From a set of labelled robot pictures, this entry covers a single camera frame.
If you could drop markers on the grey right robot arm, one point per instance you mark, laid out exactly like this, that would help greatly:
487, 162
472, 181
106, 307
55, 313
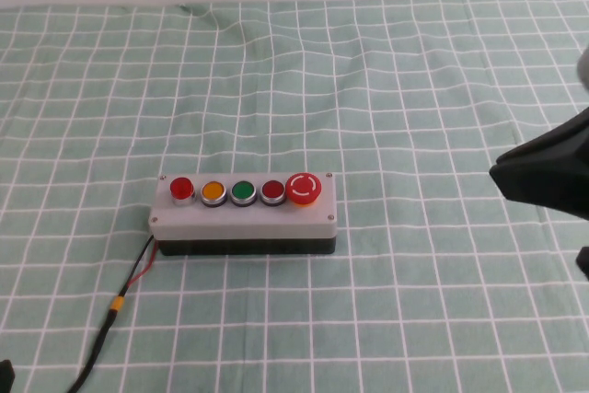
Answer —
584, 66

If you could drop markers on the red emergency stop mushroom button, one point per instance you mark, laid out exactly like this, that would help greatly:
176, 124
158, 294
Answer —
303, 186

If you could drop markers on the grey and black button box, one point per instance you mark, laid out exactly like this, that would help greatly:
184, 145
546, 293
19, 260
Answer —
244, 225

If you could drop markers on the yellow push button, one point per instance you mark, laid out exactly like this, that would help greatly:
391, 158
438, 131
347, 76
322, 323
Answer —
213, 191

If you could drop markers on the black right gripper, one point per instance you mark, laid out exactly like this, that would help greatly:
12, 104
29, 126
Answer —
584, 264

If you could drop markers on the green checked tablecloth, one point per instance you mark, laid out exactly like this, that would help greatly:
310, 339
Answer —
368, 112

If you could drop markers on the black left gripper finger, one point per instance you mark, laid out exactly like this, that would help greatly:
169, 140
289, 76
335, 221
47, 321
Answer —
5, 377

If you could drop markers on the dark red push button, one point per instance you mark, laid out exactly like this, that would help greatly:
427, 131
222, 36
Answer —
273, 190

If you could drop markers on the red indicator lamp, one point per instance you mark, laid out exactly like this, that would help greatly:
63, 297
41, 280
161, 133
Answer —
181, 188

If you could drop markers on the green push button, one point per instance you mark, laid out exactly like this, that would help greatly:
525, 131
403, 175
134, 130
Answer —
243, 191

